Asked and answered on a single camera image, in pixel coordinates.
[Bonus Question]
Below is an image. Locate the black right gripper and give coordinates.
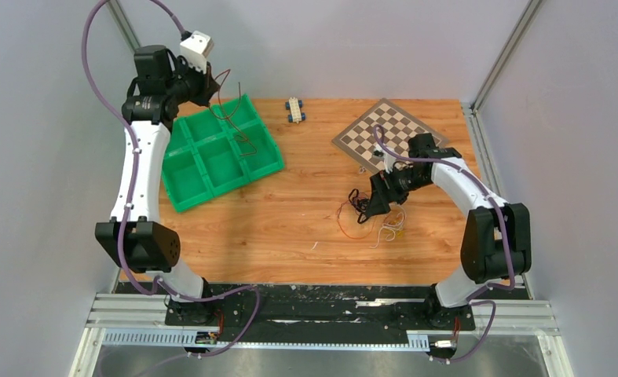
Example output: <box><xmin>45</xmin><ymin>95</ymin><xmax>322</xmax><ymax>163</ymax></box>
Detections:
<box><xmin>365</xmin><ymin>165</ymin><xmax>430</xmax><ymax>218</ymax></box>

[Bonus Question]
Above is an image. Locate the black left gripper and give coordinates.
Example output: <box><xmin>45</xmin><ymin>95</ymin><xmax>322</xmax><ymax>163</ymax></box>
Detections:
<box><xmin>165</xmin><ymin>57</ymin><xmax>221</xmax><ymax>108</ymax></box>

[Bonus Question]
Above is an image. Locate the dark red wire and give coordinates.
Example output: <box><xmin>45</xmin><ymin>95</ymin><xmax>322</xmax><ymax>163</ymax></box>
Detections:
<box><xmin>208</xmin><ymin>68</ymin><xmax>258</xmax><ymax>159</ymax></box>

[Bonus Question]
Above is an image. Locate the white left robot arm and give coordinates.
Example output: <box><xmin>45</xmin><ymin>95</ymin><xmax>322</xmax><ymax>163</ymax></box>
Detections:
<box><xmin>95</xmin><ymin>44</ymin><xmax>220</xmax><ymax>325</ymax></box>

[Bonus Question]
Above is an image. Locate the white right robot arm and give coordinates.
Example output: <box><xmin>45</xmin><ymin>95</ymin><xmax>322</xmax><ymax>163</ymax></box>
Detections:
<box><xmin>351</xmin><ymin>125</ymin><xmax>532</xmax><ymax>328</ymax></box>

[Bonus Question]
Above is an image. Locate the green compartment tray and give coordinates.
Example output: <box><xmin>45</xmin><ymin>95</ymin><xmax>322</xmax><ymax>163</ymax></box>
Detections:
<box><xmin>162</xmin><ymin>94</ymin><xmax>285</xmax><ymax>213</ymax></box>

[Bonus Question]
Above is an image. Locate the brown white chessboard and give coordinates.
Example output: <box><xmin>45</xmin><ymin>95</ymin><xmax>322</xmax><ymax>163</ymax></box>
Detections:
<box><xmin>332</xmin><ymin>99</ymin><xmax>448</xmax><ymax>173</ymax></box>

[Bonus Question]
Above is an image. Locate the white blue toy brick car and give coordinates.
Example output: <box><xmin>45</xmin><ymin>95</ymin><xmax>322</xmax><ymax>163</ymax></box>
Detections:
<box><xmin>285</xmin><ymin>97</ymin><xmax>306</xmax><ymax>123</ymax></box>

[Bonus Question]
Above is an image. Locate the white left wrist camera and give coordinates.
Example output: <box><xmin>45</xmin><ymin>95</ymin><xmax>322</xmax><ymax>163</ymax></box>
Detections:
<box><xmin>180</xmin><ymin>31</ymin><xmax>214</xmax><ymax>73</ymax></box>

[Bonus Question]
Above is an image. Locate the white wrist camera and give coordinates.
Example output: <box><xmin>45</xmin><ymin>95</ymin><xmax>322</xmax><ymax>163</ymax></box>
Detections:
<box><xmin>180</xmin><ymin>31</ymin><xmax>214</xmax><ymax>73</ymax></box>
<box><xmin>372</xmin><ymin>149</ymin><xmax>397</xmax><ymax>173</ymax></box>

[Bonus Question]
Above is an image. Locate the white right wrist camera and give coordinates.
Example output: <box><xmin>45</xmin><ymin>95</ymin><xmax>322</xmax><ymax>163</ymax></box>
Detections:
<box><xmin>372</xmin><ymin>149</ymin><xmax>397</xmax><ymax>173</ymax></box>

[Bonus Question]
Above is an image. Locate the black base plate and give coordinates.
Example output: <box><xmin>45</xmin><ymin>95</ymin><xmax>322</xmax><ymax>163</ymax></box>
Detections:
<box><xmin>152</xmin><ymin>281</ymin><xmax>531</xmax><ymax>347</ymax></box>

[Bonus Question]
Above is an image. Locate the aluminium frame rail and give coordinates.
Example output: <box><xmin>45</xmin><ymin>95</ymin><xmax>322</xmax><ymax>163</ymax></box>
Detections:
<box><xmin>70</xmin><ymin>284</ymin><xmax>573</xmax><ymax>376</ymax></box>

